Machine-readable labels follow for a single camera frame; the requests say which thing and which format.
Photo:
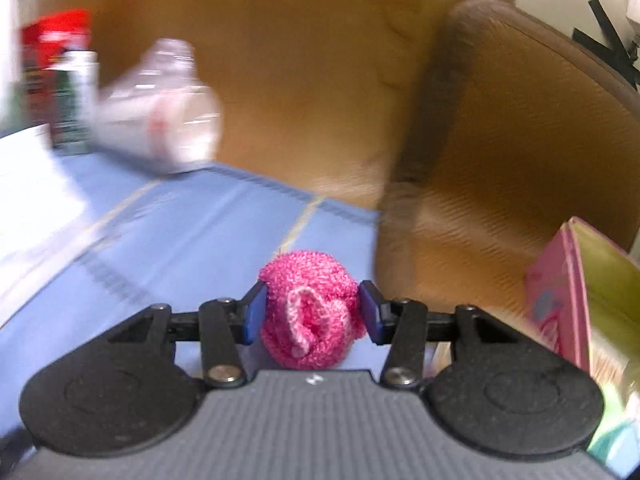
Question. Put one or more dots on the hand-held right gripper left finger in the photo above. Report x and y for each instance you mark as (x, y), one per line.
(255, 310)

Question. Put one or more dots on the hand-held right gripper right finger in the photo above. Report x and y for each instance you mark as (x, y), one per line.
(371, 310)

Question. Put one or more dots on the pink knitted scrubber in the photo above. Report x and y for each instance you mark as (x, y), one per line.
(310, 275)

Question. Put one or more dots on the pink tin box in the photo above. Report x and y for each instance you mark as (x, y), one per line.
(550, 285)

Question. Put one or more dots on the blue tablecloth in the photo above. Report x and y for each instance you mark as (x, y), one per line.
(175, 240)

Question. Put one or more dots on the brown chair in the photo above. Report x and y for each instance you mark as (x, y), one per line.
(500, 135)

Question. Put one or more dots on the clear plastic bag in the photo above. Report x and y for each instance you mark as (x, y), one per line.
(165, 110)

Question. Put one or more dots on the wooden board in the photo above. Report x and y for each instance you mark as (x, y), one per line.
(300, 60)

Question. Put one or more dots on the white tissue pack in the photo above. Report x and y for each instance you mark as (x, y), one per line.
(25, 200)

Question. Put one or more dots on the white green bottle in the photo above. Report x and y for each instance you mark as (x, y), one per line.
(75, 90)

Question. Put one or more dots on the red carton box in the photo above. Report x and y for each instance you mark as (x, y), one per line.
(50, 30)

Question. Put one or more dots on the black tape cross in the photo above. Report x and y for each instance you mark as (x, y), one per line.
(607, 35)

